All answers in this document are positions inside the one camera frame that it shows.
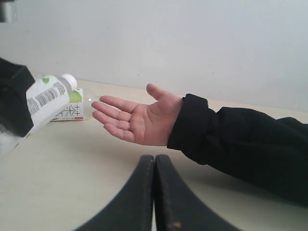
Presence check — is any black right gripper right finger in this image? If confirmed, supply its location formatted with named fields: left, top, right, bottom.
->
left=154, top=154, right=238, bottom=231

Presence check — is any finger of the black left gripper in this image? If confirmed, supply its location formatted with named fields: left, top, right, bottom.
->
left=0, top=58, right=35, bottom=137

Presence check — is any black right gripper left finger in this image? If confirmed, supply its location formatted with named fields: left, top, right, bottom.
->
left=76, top=155, right=154, bottom=231

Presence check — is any clear Suntory oolong tea bottle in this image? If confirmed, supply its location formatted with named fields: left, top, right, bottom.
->
left=0, top=74, right=77, bottom=156

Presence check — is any capless green pear tea bottle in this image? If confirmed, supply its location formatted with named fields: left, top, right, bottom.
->
left=52, top=88, right=99, bottom=121

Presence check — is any open human hand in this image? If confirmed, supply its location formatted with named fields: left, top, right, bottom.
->
left=91, top=84, right=183, bottom=146

